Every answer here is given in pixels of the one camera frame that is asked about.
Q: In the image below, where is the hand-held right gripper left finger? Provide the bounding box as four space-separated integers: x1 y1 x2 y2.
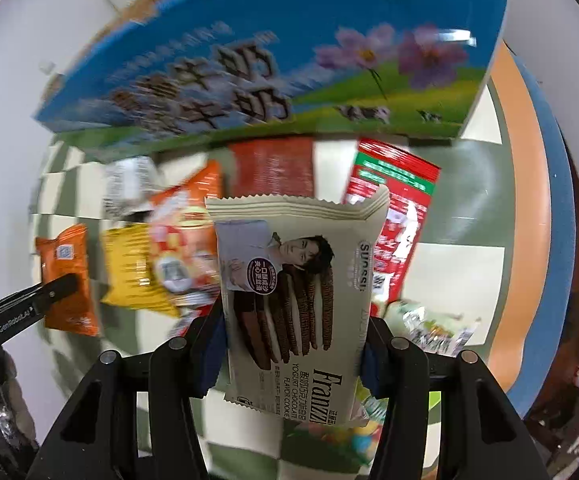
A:
24 302 230 480

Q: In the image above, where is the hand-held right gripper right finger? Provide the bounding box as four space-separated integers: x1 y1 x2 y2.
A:
354 315 553 480

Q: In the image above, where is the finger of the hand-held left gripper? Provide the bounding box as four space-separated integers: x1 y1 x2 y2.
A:
30 272 81 319

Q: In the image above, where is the small orange snack packet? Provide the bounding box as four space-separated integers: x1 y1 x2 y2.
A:
34 224 101 337

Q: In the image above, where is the beige chocolate cookie packet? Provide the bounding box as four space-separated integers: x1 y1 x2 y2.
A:
204 184 391 421

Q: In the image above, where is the blue printed cardboard box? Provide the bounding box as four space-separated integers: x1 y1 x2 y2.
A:
32 0 510 148

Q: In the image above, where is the colourful candy bag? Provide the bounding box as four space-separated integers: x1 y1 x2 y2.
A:
289 385 395 466

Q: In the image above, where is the silver snack packet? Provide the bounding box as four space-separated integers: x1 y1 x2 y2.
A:
102 156 158 221

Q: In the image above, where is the orange corn chip packet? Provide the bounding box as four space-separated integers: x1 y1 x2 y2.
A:
147 159 225 311

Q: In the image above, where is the red green-topped snack packet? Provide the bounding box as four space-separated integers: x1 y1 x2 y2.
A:
342 137 443 306

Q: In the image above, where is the green white checkered mat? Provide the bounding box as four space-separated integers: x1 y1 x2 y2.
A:
27 40 555 480

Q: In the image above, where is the dark red snack packet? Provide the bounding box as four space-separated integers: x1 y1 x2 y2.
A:
227 140 316 201

